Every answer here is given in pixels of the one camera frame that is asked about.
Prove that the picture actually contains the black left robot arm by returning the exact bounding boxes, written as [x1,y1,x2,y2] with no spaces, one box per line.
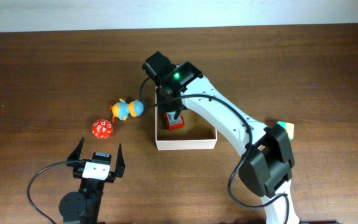
[59,138,126,224]

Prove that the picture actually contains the red letter polyhedral die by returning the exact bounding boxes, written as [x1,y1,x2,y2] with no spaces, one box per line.
[92,119,112,139]

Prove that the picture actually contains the orange blue duck toy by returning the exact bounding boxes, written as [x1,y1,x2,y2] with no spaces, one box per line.
[109,98,144,122]

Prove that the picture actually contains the multicolour puzzle cube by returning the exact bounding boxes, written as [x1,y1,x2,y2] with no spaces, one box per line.
[277,121,295,141]

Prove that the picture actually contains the red toy car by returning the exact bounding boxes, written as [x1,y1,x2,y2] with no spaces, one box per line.
[164,111,185,131]

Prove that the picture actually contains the beige open cardboard box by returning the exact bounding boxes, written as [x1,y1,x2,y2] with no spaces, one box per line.
[155,86,219,151]

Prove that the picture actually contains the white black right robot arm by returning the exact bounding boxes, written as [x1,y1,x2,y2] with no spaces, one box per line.
[142,52,300,223]

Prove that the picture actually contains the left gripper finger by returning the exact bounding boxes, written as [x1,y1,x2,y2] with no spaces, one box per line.
[66,138,85,167]
[115,144,126,178]

